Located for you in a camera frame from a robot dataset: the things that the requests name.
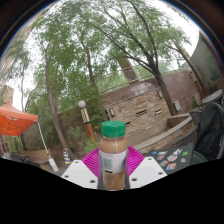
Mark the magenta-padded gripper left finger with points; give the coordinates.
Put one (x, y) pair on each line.
(80, 173)

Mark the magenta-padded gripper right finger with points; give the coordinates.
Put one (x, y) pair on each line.
(146, 171)

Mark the green-capped brown drink bottle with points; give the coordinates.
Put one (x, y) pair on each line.
(113, 156)

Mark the blue yellow striped cone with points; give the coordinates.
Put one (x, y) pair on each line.
(67, 156)

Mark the grey wicker chair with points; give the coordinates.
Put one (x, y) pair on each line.
(186, 136)

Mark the slanting thin-trunk tree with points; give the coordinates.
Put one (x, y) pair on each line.
(53, 110)

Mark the black jacket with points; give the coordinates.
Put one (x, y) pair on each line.
(211, 130)

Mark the orange canopy on white pole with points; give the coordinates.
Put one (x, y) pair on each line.
(16, 121)

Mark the forked dark-trunk tree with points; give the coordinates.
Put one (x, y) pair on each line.
(163, 90)

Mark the round dark patio table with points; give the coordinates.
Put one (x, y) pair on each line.
(213, 97)

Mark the globe-topped wooden lamp post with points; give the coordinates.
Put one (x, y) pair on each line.
(87, 123)

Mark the wall lamp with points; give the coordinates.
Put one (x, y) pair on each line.
(112, 112)
(160, 94)

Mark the grey wall utility box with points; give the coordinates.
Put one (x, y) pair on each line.
(177, 106)

